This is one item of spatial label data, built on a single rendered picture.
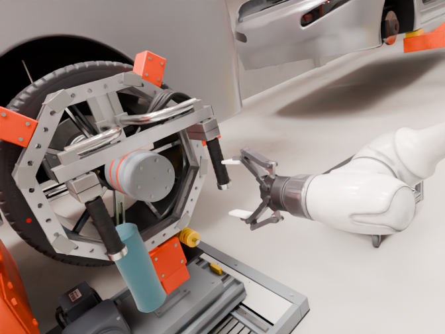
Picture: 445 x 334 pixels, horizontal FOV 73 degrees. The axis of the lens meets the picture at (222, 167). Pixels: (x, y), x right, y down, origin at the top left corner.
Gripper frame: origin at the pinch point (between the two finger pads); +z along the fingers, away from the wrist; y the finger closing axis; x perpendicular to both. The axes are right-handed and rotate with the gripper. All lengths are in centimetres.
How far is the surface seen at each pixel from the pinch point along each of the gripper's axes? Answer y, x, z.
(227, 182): 0.0, -3.9, 6.4
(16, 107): 28, 39, 34
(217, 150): 9.7, -1.2, 5.4
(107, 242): -5.8, 30.9, 7.3
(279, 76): 110, -518, 406
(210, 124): 16.8, 0.3, 4.9
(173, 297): -51, -1, 49
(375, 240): -50, -95, 9
